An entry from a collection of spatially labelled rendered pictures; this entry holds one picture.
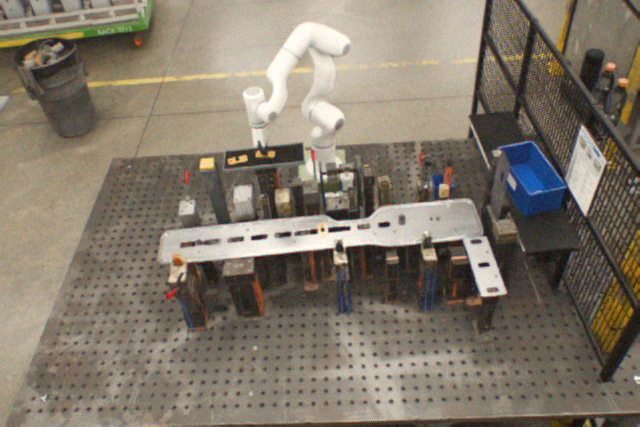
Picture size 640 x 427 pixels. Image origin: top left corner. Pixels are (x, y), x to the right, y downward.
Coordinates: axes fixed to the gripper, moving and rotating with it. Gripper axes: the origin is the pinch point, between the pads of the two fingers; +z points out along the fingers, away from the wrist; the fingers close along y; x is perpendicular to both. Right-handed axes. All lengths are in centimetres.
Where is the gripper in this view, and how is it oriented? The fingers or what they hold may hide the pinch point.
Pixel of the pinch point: (264, 149)
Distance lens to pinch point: 253.5
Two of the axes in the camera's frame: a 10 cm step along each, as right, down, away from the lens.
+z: 0.8, 7.2, 6.9
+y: -1.2, 7.0, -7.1
